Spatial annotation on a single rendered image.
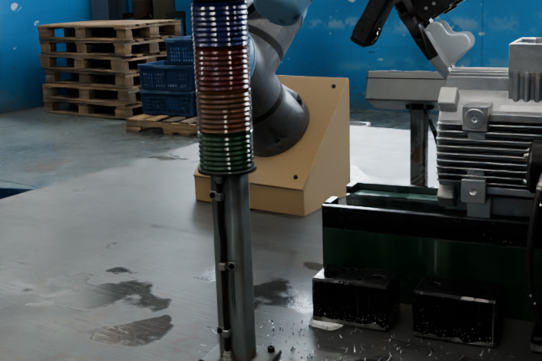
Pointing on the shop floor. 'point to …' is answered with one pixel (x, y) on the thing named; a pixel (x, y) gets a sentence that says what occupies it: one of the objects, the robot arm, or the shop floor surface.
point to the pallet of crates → (168, 92)
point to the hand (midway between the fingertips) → (449, 79)
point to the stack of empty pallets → (91, 91)
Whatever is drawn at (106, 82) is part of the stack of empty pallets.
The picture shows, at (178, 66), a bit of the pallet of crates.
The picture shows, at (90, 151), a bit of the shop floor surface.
